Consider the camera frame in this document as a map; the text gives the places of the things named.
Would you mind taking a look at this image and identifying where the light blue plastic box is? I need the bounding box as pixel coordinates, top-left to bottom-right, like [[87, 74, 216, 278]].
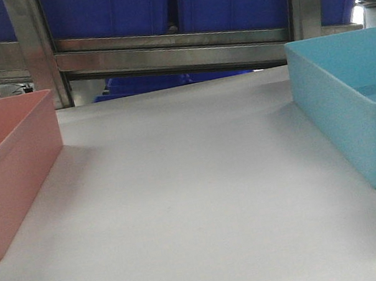
[[285, 27, 376, 188]]

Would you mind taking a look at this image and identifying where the pink plastic box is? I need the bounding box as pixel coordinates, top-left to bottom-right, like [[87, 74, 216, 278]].
[[0, 90, 62, 260]]

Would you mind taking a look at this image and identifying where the blue crate lower shelf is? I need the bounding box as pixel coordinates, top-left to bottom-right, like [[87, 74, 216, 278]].
[[94, 69, 252, 103]]

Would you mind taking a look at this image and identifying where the blue crate middle left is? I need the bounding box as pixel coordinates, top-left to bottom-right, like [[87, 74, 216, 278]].
[[40, 0, 169, 39]]

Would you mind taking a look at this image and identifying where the stainless steel shelf frame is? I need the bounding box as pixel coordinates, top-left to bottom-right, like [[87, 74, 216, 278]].
[[0, 0, 359, 109]]

